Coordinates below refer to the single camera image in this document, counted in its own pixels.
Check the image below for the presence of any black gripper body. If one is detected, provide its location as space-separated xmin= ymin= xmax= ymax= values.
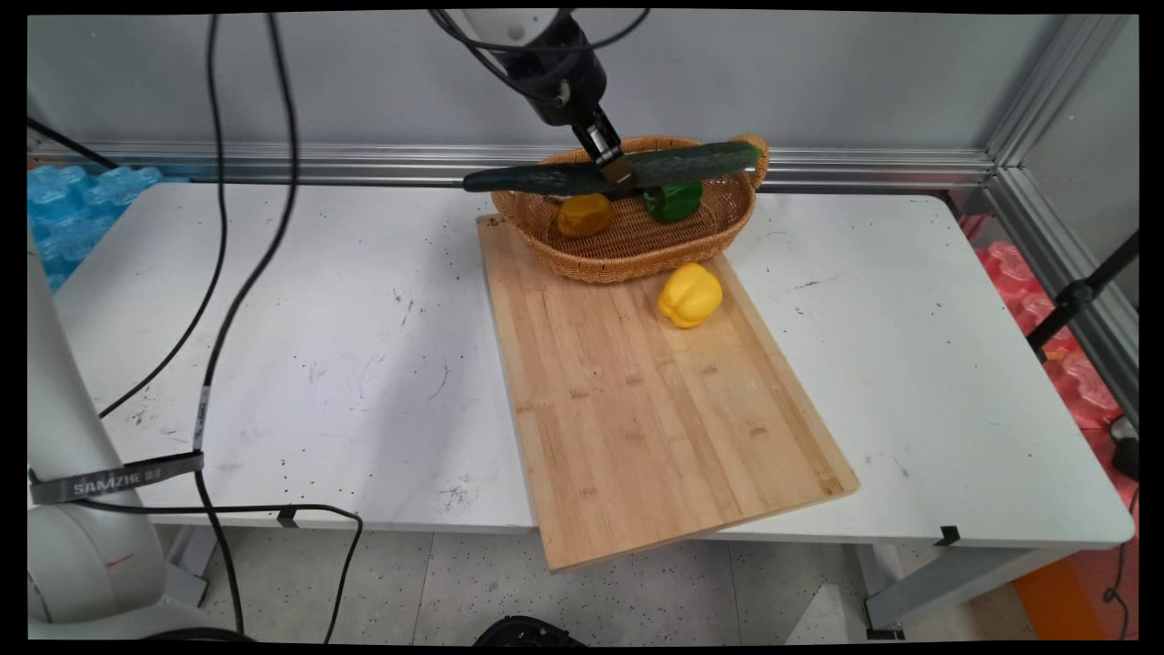
xmin=496 ymin=13 xmax=608 ymax=128

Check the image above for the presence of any long dark green cucumber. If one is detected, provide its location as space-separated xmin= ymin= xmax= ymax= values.
xmin=462 ymin=139 xmax=764 ymax=197

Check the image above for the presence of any orange bell pepper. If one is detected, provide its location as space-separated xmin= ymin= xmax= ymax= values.
xmin=557 ymin=193 xmax=615 ymax=240

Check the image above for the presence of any green bell pepper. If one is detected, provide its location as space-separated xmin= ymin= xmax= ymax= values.
xmin=643 ymin=182 xmax=705 ymax=225

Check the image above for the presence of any yellow bell pepper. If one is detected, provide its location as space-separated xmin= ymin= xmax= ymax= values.
xmin=657 ymin=262 xmax=725 ymax=329

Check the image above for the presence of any bamboo cutting board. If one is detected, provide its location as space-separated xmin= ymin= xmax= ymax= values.
xmin=476 ymin=215 xmax=861 ymax=574

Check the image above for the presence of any red foam floor mat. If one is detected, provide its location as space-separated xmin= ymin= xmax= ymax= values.
xmin=959 ymin=215 xmax=1139 ymax=510

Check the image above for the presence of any black round object on floor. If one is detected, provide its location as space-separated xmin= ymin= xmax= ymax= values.
xmin=473 ymin=615 xmax=587 ymax=647

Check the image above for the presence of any black tripod stand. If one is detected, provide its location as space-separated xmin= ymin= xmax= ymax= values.
xmin=1026 ymin=232 xmax=1139 ymax=365

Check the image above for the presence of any blue foam floor mat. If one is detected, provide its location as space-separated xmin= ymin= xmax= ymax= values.
xmin=27 ymin=164 xmax=187 ymax=294

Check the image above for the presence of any grey metal table leg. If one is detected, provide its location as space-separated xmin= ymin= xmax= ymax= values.
xmin=855 ymin=544 xmax=1088 ymax=640

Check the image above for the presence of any orange floor panel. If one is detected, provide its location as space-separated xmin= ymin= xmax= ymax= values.
xmin=1011 ymin=537 xmax=1139 ymax=640

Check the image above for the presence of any woven wicker basket with handles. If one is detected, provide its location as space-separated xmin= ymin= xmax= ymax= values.
xmin=491 ymin=134 xmax=771 ymax=285

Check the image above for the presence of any horizontal aluminium frame rail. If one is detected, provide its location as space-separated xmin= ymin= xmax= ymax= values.
xmin=27 ymin=139 xmax=994 ymax=193

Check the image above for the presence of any black cable with white label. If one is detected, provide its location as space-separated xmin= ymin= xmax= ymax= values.
xmin=191 ymin=13 xmax=301 ymax=635

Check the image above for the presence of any plain black hanging cable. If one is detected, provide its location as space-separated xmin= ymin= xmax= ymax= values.
xmin=98 ymin=13 xmax=229 ymax=419

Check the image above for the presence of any aluminium frame upright post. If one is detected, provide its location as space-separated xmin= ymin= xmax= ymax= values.
xmin=985 ymin=14 xmax=1133 ymax=169

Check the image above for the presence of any thin black cable along floor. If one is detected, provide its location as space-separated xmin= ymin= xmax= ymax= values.
xmin=73 ymin=499 xmax=365 ymax=644

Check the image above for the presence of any aluminium frame side rail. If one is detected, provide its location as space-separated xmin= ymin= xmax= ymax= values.
xmin=980 ymin=166 xmax=1139 ymax=428

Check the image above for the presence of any black cable near back rail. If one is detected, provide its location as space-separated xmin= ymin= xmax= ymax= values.
xmin=27 ymin=116 xmax=119 ymax=171

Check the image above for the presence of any grey Samzhe velcro strap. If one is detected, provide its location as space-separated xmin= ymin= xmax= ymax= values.
xmin=29 ymin=451 xmax=206 ymax=506

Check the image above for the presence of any small black device with cable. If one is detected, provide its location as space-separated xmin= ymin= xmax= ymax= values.
xmin=1108 ymin=417 xmax=1139 ymax=483

